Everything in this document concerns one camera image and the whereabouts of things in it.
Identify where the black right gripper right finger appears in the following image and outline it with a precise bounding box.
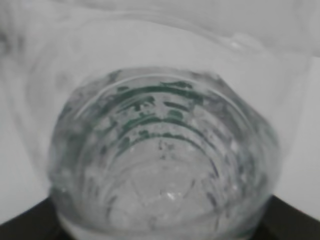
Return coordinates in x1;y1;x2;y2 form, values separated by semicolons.
257;196;320;240

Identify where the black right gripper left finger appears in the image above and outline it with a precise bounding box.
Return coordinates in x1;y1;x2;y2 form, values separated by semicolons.
0;199;65;240

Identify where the clear green-label water bottle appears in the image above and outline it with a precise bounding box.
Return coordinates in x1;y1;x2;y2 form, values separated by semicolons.
0;0;310;240

